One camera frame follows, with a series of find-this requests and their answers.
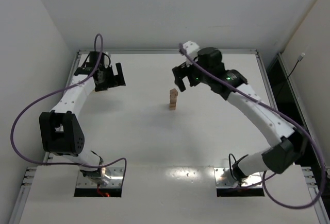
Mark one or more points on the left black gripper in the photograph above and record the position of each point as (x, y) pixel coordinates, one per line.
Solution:
(110, 76)

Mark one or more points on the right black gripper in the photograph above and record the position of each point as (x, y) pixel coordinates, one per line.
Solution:
(182, 72)

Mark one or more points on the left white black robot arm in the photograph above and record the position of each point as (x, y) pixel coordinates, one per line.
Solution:
(61, 132)

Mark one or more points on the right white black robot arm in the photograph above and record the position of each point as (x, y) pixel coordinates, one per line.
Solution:
(286, 143)

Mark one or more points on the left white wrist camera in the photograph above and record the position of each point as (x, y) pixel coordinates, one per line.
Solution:
(106, 61)

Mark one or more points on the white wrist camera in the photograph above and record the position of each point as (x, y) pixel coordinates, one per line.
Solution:
(106, 61)
(189, 48)

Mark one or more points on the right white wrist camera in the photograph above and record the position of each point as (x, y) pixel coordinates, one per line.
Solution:
(189, 48)

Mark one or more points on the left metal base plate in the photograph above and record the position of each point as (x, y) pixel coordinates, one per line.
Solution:
(110, 177)

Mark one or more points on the metal base plate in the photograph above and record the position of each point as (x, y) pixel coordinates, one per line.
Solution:
(224, 180)
(110, 177)

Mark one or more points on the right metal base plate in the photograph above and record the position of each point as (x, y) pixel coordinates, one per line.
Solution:
(224, 180)

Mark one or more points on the black wall cable white plug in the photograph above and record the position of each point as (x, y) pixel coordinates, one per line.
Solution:
(299, 59)

